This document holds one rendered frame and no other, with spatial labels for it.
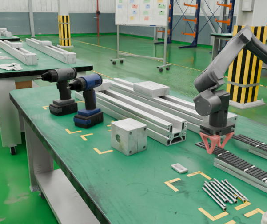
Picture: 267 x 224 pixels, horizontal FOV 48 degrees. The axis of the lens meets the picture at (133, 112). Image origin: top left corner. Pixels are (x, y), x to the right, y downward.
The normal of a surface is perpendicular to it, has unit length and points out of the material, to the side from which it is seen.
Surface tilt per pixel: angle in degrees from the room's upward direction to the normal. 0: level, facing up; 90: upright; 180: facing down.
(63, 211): 0
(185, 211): 0
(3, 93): 90
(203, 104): 91
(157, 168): 0
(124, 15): 90
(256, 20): 90
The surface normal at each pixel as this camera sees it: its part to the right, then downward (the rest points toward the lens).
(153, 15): -0.63, 0.23
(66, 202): 0.01, -0.95
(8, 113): 0.50, 0.28
